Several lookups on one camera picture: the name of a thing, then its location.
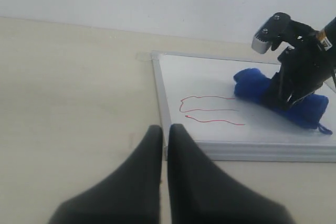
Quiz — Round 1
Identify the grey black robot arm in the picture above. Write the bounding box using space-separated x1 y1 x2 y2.
50 13 335 223

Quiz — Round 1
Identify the blue cloth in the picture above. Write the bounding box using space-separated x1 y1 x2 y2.
233 68 333 135

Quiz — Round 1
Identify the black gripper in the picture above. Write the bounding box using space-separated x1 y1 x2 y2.
265 28 335 110

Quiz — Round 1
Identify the white board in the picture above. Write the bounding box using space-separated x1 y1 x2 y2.
151 52 335 162

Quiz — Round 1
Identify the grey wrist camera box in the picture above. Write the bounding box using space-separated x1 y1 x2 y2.
251 12 316 54

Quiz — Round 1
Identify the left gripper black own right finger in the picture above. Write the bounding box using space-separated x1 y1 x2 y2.
167 124 294 223

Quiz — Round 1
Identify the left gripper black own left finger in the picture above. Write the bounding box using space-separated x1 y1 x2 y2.
49 125 163 223

